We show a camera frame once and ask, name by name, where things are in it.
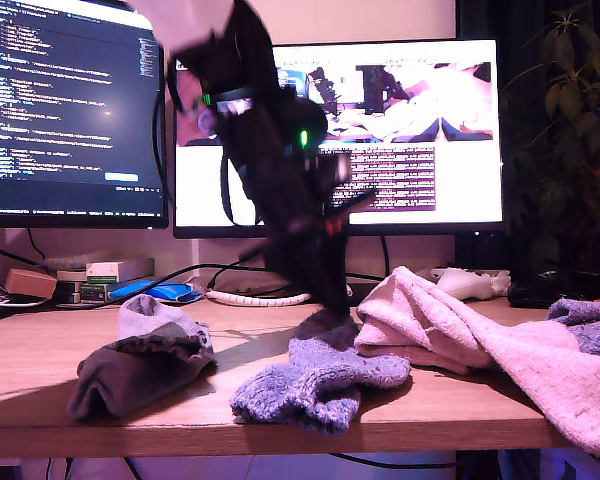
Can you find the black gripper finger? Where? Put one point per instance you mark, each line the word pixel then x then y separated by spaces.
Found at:
pixel 310 270
pixel 337 260

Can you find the blue knitted sock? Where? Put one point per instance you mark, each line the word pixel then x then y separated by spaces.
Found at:
pixel 320 380
pixel 590 335

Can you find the grey sock with scalloped cuff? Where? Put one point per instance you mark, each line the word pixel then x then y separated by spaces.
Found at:
pixel 130 380
pixel 150 312

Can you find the white game controller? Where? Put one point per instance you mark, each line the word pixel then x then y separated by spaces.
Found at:
pixel 465 287

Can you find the black monitor with white screen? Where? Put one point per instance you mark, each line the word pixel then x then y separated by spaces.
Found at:
pixel 455 190

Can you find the blue plastic packet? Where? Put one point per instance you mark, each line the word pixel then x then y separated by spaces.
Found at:
pixel 170 291

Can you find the black case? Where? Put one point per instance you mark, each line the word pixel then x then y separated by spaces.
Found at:
pixel 535 297

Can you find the white box with green label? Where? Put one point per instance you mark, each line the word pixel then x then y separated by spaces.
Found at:
pixel 102 272

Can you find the green and white small box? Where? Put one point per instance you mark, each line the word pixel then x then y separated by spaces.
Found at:
pixel 92 294

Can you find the black table leg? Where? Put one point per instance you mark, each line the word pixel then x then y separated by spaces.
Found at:
pixel 477 467

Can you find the brown cardboard box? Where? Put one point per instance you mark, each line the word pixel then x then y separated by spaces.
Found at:
pixel 30 284

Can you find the black monitor showing code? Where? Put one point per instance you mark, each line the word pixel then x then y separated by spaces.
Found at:
pixel 55 125

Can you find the green houseplant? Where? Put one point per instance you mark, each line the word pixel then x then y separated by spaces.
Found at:
pixel 565 45

